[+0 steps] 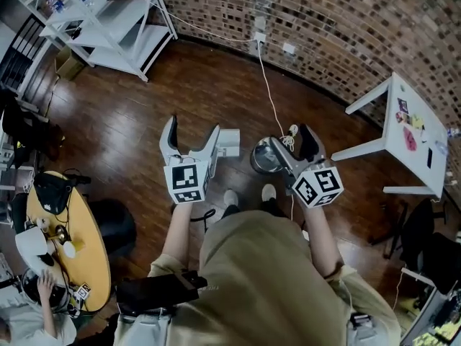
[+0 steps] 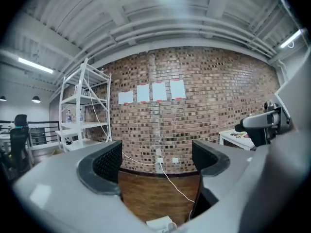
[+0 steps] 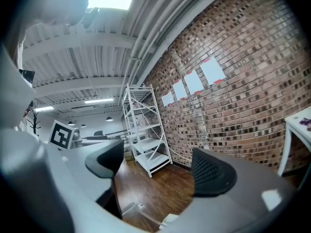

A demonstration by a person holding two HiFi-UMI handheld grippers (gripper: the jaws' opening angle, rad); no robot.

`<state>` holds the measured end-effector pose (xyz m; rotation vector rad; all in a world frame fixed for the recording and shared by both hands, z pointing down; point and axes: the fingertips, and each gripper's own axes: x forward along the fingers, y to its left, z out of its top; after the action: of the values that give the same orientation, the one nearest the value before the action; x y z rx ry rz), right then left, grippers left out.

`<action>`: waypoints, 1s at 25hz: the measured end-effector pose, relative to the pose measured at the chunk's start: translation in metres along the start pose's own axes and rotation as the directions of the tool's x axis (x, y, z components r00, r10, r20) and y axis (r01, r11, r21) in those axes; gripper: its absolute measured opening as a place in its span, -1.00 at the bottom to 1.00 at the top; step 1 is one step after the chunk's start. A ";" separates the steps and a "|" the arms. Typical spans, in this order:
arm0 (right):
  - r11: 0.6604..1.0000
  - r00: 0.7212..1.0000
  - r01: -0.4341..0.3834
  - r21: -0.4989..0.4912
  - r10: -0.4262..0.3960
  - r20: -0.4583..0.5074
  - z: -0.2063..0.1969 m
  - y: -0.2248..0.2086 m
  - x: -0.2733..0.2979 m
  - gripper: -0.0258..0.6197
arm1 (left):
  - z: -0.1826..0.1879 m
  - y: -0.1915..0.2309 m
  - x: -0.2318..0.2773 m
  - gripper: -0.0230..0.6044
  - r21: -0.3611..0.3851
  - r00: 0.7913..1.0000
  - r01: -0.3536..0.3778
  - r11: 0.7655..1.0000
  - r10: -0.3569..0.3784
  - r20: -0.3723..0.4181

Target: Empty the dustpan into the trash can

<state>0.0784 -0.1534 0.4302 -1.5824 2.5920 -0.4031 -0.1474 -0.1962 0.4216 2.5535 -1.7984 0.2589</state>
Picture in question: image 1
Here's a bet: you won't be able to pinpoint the white power cable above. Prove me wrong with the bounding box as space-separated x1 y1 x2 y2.
255 41 300 212

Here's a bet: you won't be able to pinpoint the spare white gripper device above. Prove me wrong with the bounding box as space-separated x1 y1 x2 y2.
21 254 91 315

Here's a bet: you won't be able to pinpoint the person's black trousers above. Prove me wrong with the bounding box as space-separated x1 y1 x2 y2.
221 198 289 219

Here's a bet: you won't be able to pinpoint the person's left forearm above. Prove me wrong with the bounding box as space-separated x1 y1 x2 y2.
161 203 208 272

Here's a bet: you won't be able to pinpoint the cardboard box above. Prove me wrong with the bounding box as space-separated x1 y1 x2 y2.
54 47 87 81

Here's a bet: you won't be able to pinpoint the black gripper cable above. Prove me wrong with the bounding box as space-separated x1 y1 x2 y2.
190 209 217 234

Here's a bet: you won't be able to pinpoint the black metal railing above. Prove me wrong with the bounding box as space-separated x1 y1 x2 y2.
0 16 48 93

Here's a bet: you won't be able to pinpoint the white lamp shade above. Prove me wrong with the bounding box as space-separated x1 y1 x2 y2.
14 228 50 257

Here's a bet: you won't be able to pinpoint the black office chair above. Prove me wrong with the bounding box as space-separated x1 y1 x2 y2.
369 196 461 295

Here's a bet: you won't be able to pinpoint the metal bucket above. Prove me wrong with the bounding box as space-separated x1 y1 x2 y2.
251 137 285 174

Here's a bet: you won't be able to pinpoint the black bag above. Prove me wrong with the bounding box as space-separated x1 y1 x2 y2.
32 171 91 215

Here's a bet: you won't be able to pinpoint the white cabinet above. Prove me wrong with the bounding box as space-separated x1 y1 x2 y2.
394 267 461 346

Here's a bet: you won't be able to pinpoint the thin white strung cable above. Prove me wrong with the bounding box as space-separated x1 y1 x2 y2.
122 0 259 43

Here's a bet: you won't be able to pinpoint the black jacket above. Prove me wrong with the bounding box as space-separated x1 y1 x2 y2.
1 92 65 162

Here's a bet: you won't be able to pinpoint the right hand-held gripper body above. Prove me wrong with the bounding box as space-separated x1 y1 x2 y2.
284 155 343 208

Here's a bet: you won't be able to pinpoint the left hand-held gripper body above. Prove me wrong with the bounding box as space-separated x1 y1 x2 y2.
163 149 221 205

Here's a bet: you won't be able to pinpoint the white long-handled dustpan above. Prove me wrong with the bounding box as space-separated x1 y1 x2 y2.
215 128 241 159

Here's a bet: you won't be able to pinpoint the black chest pack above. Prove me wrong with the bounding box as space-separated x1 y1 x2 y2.
115 270 209 308

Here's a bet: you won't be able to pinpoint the person's beige shirt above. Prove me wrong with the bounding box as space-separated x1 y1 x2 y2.
115 210 403 346

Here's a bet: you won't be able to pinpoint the dark printed cards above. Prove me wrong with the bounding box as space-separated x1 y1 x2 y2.
395 98 411 124

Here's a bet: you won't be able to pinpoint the round wooden table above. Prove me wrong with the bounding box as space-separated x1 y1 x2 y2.
27 171 138 313

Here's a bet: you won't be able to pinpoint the yellow paper cup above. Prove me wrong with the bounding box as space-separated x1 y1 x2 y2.
63 241 86 260

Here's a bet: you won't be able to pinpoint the pink packet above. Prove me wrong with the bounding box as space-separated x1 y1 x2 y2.
403 126 417 153

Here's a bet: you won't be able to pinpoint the white shelf unit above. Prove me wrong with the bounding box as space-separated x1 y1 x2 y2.
1 0 179 82

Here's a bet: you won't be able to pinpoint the white rectangular table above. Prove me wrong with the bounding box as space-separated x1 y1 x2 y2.
330 72 449 200

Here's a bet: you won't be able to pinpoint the person's right forearm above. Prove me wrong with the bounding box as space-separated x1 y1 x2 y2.
302 205 345 279

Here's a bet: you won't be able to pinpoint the grey chest harness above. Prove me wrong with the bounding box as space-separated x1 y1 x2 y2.
117 311 379 346

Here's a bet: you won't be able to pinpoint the small brass object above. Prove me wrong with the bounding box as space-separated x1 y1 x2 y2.
48 225 69 245

